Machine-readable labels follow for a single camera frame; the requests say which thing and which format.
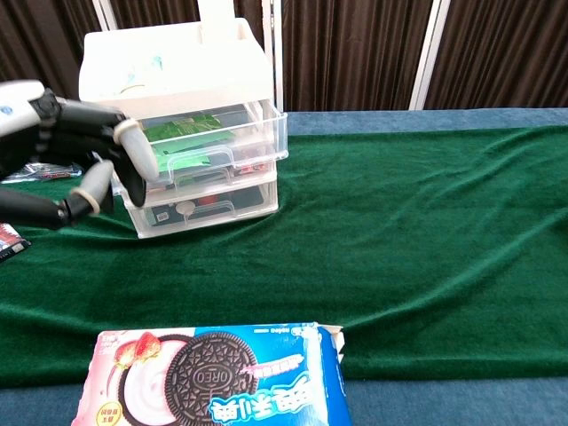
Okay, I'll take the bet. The clear drawer with green packets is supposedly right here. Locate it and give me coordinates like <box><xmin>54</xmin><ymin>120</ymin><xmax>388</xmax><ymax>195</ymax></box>
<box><xmin>113</xmin><ymin>99</ymin><xmax>289</xmax><ymax>196</ymax></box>

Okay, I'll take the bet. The red patterned snack packet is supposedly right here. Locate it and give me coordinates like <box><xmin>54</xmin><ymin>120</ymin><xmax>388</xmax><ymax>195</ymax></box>
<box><xmin>0</xmin><ymin>223</ymin><xmax>32</xmax><ymax>263</ymax></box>

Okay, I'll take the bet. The blue Oreo cookie box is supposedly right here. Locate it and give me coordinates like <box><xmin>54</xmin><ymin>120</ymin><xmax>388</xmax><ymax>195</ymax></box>
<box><xmin>70</xmin><ymin>322</ymin><xmax>354</xmax><ymax>426</ymax></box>

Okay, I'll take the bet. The white plastic drawer unit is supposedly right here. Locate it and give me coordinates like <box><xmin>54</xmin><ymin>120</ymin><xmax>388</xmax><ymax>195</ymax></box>
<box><xmin>78</xmin><ymin>17</ymin><xmax>280</xmax><ymax>240</ymax></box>

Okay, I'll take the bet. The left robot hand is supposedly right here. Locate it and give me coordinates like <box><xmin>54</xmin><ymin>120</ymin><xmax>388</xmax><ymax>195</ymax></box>
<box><xmin>0</xmin><ymin>79</ymin><xmax>161</xmax><ymax>230</ymax></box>

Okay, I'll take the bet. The dark folding screen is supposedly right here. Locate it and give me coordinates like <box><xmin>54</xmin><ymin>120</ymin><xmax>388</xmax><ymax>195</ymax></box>
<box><xmin>0</xmin><ymin>0</ymin><xmax>568</xmax><ymax>125</ymax></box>

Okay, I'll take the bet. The clear plastic wrapper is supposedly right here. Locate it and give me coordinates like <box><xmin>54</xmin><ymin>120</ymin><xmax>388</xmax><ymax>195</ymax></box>
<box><xmin>0</xmin><ymin>162</ymin><xmax>84</xmax><ymax>184</ymax></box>

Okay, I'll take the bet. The blue table cover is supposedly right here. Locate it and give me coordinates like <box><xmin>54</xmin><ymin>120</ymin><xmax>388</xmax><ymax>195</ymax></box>
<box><xmin>0</xmin><ymin>107</ymin><xmax>568</xmax><ymax>426</ymax></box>

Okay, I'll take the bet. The green velvet cloth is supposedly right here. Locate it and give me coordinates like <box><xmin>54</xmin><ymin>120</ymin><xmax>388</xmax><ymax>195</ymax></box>
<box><xmin>0</xmin><ymin>126</ymin><xmax>568</xmax><ymax>390</ymax></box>

